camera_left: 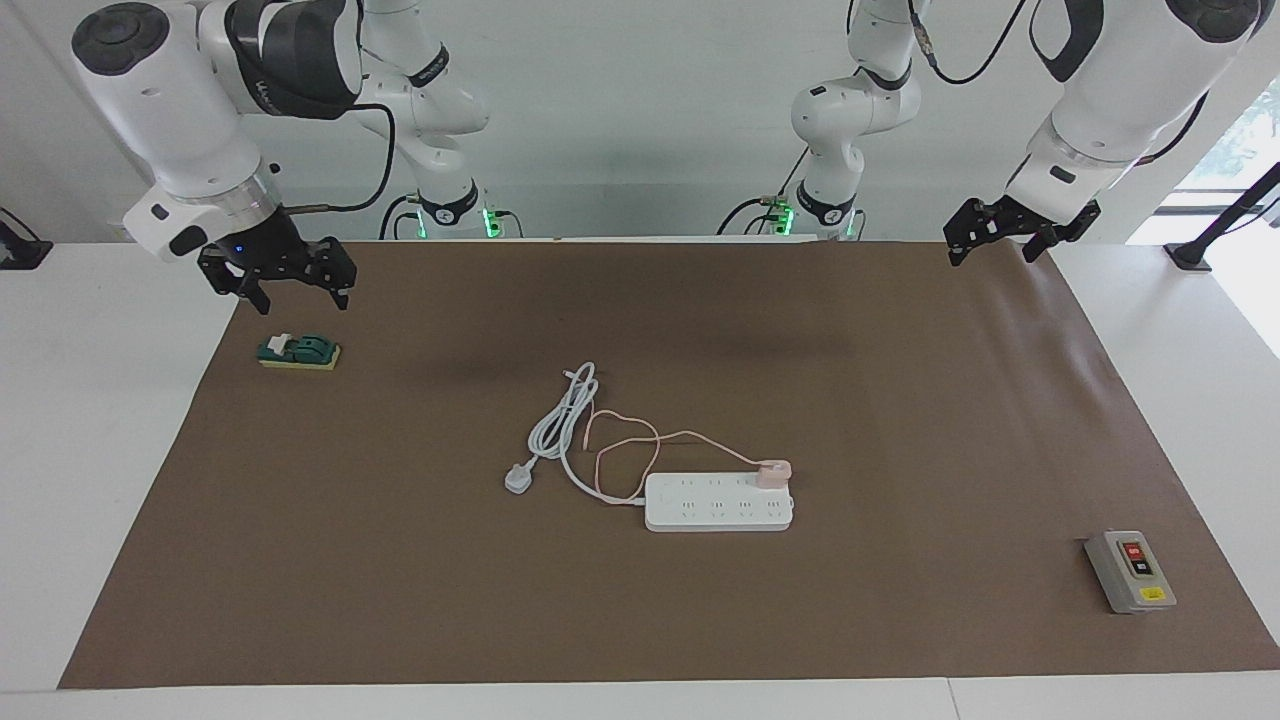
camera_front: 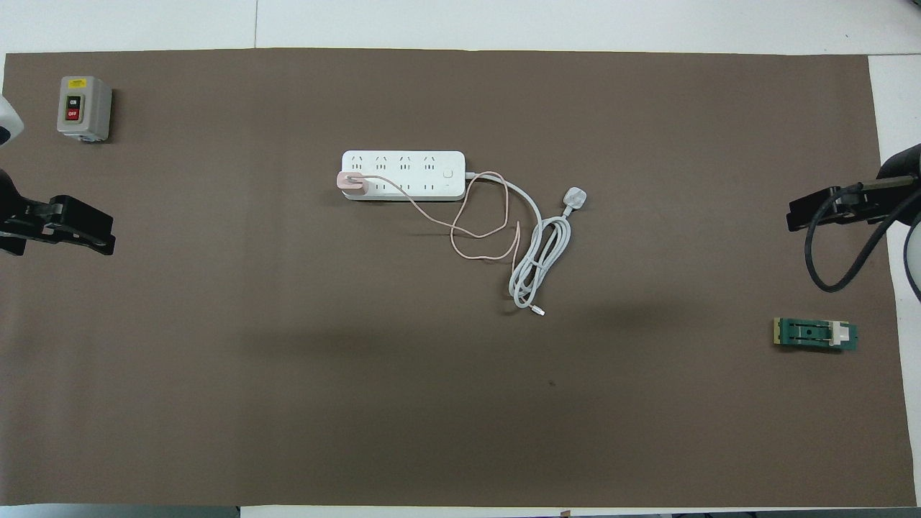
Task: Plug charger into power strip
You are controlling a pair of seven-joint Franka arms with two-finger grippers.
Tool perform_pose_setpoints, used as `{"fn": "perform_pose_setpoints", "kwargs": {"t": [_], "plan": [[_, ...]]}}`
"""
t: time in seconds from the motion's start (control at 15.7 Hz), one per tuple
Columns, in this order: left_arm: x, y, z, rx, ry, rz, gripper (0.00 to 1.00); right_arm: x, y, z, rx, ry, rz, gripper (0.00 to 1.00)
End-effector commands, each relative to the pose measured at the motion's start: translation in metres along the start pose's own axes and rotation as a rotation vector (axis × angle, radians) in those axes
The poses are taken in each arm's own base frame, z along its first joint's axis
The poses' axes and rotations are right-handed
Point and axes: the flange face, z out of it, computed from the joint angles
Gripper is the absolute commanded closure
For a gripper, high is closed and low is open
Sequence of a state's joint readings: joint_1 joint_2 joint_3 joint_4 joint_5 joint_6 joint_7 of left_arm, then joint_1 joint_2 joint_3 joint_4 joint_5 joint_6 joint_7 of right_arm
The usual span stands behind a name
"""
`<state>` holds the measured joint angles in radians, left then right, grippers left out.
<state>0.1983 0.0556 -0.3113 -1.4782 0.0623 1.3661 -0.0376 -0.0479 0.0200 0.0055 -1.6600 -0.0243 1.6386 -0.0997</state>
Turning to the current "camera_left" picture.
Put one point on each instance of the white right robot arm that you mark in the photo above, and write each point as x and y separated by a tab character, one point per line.
160	100

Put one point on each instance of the pink charger block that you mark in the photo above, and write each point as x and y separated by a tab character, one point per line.
772	475

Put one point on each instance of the black tripod stand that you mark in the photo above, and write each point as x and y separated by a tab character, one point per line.
1190	255

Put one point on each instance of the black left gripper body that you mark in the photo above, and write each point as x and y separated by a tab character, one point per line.
1020	220

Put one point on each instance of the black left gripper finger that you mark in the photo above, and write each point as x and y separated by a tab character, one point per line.
1038	245
970	225

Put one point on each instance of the white power strip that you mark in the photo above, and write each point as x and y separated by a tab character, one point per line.
720	510

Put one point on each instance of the green knife switch yellow base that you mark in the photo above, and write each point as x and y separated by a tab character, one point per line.
310	350

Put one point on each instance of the grey push button box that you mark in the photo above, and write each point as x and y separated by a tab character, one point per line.
1130	575

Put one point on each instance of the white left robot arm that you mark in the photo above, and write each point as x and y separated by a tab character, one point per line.
1120	80

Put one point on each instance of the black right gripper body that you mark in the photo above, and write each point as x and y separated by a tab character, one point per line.
265	250

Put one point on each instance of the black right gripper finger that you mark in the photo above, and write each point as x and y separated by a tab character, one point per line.
235	278
335	265

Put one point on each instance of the brown table mat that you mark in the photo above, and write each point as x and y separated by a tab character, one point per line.
800	620

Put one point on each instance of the black clamp stand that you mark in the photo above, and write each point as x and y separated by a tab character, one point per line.
20	250

